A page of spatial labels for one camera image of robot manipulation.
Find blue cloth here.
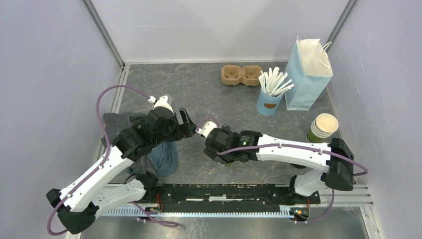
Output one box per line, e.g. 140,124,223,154
127,142,179,177

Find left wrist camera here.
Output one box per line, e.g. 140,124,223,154
148,95,174,113

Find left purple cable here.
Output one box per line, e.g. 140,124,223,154
46,85,180,236

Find white wrapped straws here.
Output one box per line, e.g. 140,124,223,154
258,67,295,97

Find light blue paper bag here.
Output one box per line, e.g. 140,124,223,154
284,37,333,111

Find stack of green paper cups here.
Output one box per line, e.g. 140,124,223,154
306,113,339,143

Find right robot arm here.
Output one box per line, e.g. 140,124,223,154
197,121,354,203

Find blue straw holder cup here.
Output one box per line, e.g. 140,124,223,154
256,89,283,116

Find stack of black lids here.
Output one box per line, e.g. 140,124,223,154
292,164,306,169

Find brown cardboard cup carrier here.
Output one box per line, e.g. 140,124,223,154
221,65,262,86

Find grey checked cloth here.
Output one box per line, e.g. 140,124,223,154
103,112,156,175

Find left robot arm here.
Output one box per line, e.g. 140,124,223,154
46,107,197,234

